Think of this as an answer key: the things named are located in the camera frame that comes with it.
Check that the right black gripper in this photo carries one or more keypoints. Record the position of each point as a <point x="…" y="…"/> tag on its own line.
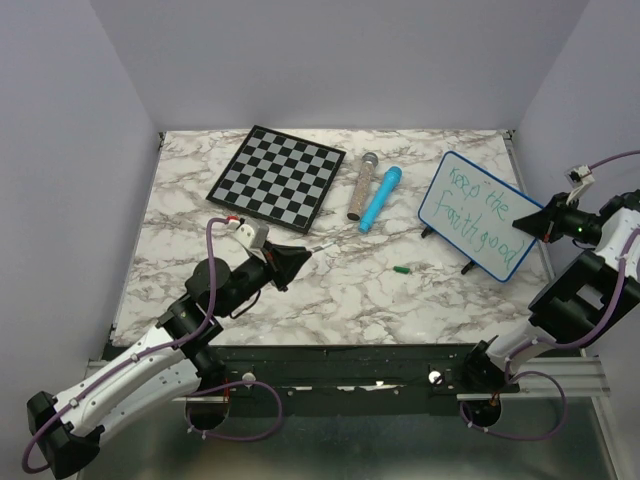
<point x="546" y="223"/>

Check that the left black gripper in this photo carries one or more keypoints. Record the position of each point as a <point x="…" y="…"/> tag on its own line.
<point x="281" y="262"/>

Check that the green white marker pen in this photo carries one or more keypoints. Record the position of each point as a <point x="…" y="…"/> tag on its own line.
<point x="322" y="247"/>

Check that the blue framed whiteboard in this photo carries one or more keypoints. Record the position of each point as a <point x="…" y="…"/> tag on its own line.
<point x="474" y="211"/>

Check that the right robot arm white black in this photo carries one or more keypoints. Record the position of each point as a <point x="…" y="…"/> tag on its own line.
<point x="594" y="291"/>

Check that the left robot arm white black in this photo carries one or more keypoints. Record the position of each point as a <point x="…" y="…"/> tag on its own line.
<point x="69" y="426"/>

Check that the black grey chessboard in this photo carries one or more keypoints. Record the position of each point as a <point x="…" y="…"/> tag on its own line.
<point x="277" y="177"/>

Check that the glitter tube silver cap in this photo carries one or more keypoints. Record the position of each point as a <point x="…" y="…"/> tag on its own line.
<point x="360" y="193"/>

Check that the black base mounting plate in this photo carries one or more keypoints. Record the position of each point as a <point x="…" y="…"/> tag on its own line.
<point x="325" y="381"/>

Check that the blue toy microphone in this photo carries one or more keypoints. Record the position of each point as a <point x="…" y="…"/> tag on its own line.
<point x="390" y="180"/>

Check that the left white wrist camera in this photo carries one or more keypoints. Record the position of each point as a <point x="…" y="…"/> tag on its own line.
<point x="252" y="235"/>

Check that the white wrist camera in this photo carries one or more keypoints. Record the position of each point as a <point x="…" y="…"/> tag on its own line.
<point x="581" y="179"/>
<point x="252" y="235"/>

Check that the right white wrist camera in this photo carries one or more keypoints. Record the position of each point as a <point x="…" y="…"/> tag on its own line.
<point x="581" y="179"/>

